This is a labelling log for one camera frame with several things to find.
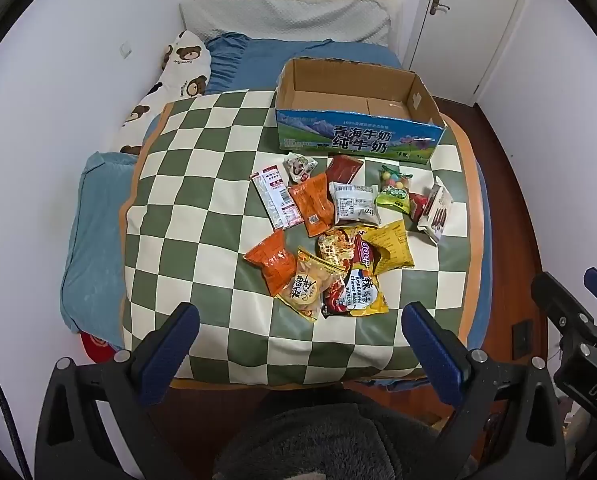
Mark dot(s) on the white wall switch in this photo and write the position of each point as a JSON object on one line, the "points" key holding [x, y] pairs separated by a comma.
{"points": [[126, 50]]}

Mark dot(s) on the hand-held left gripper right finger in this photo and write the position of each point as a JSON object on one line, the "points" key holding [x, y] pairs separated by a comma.
{"points": [[433, 350]]}

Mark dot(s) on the black floor socket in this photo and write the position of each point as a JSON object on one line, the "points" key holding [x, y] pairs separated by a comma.
{"points": [[522, 340]]}

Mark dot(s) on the white labelled snack packet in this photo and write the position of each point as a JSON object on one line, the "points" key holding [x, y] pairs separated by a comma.
{"points": [[353, 205]]}

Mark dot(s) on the long red white snack packet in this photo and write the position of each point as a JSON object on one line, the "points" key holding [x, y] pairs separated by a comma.
{"points": [[273, 195]]}

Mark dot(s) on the yellow blue snack packet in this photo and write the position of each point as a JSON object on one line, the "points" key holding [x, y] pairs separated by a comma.
{"points": [[366, 295]]}

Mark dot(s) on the blue ruffled pillow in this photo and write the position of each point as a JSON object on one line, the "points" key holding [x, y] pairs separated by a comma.
{"points": [[228, 62]]}

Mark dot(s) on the red black snack packet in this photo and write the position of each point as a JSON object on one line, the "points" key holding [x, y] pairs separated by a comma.
{"points": [[334, 300]]}

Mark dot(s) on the dark red snack packet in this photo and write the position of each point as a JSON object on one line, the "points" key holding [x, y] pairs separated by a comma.
{"points": [[345, 170]]}

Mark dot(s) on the red cloth item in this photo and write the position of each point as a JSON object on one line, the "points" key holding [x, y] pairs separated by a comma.
{"points": [[96, 347]]}

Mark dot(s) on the small white red snack packet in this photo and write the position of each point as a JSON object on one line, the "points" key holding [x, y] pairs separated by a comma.
{"points": [[301, 167]]}

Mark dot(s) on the noodle print snack packet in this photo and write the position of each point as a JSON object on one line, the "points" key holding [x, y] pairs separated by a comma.
{"points": [[334, 246]]}

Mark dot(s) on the green white checkered blanket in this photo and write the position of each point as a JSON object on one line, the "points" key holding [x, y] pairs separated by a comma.
{"points": [[203, 200]]}

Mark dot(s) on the purple snack packet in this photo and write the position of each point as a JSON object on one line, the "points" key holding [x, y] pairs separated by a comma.
{"points": [[366, 255]]}

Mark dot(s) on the white door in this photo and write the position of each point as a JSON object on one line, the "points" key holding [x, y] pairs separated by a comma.
{"points": [[466, 25]]}

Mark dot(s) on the green bag of candy balls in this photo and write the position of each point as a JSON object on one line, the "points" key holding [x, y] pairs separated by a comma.
{"points": [[396, 195]]}

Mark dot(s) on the orange chips packet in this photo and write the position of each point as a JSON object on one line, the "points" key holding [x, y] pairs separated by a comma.
{"points": [[273, 262]]}

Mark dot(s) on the orange snack packet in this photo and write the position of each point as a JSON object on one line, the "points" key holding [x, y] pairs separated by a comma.
{"points": [[311, 202]]}

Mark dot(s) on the white brown snack packet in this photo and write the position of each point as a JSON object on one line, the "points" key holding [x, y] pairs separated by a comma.
{"points": [[436, 215]]}

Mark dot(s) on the clear yellow chips bag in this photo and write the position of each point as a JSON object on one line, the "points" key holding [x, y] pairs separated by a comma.
{"points": [[306, 287]]}

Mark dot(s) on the bear print pillow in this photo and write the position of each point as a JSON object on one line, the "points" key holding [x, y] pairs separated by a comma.
{"points": [[186, 70]]}

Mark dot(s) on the white quilted cushion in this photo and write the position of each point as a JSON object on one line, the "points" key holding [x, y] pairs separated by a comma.
{"points": [[288, 17]]}

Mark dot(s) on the blue plush blanket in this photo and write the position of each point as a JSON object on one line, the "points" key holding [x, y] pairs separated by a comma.
{"points": [[96, 240]]}

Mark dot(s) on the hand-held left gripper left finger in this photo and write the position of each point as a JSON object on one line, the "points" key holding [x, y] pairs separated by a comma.
{"points": [[171, 345]]}

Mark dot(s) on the blue printed cardboard box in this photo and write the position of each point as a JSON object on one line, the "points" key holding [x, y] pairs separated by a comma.
{"points": [[328, 130]]}

